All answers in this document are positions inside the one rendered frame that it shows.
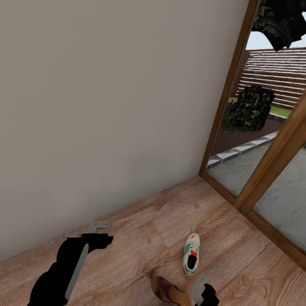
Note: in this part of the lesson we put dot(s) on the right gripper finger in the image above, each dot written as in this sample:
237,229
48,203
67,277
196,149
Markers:
208,285

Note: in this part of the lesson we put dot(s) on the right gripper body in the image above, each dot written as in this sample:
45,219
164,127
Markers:
210,298

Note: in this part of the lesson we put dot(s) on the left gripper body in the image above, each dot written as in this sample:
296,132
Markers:
99,240

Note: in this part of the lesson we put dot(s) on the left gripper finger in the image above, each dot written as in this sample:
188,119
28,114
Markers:
110,238

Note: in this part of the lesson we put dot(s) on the gym shoe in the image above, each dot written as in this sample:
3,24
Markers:
191,256

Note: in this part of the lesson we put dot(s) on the sandal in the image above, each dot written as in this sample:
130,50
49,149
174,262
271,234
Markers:
168,292

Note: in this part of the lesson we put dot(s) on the door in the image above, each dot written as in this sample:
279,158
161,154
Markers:
256,153

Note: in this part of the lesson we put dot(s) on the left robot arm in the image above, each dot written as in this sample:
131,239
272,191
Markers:
54,288

